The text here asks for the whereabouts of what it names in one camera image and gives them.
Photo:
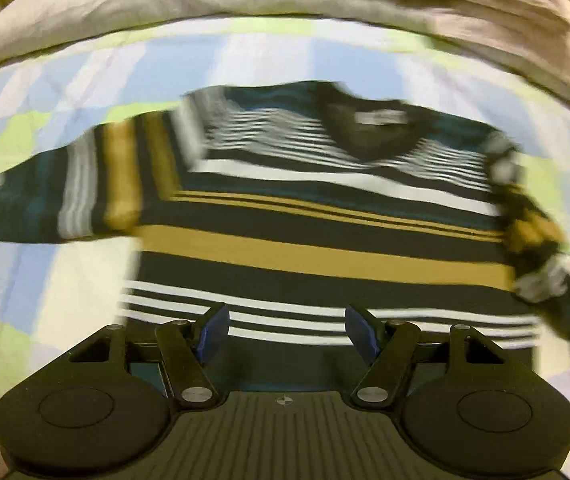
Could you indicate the dark striped knit sweater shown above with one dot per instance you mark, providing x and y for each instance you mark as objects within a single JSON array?
[{"x": 289, "y": 203}]

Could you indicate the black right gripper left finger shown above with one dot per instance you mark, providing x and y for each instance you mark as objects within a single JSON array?
[{"x": 185, "y": 349}]

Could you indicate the checkered blue green bedsheet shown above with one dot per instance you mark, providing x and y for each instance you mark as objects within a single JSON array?
[{"x": 51, "y": 297}]

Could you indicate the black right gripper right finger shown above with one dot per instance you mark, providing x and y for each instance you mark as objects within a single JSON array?
[{"x": 386, "y": 348}]

